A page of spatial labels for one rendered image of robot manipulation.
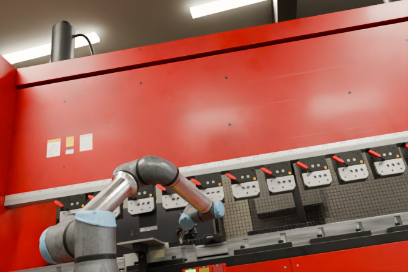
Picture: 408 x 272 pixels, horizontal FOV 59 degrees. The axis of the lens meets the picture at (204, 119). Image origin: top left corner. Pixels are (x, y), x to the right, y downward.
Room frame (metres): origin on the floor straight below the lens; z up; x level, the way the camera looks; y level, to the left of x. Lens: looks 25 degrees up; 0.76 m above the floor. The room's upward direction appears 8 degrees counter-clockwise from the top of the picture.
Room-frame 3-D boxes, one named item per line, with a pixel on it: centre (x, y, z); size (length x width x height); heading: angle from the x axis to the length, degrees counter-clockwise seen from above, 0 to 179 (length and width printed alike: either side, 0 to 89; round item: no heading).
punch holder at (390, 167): (1.99, -0.98, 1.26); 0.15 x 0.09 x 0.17; 87
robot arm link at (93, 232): (1.08, 0.37, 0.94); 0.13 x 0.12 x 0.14; 60
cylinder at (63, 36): (2.22, 0.92, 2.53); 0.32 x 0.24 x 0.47; 87
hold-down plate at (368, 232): (1.95, -0.60, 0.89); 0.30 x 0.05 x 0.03; 87
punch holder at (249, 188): (2.03, -0.18, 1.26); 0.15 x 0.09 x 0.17; 87
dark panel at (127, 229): (2.58, 0.61, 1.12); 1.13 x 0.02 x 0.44; 87
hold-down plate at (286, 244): (1.97, -0.20, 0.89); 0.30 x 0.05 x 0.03; 87
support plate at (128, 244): (1.91, 0.40, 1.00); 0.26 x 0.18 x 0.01; 177
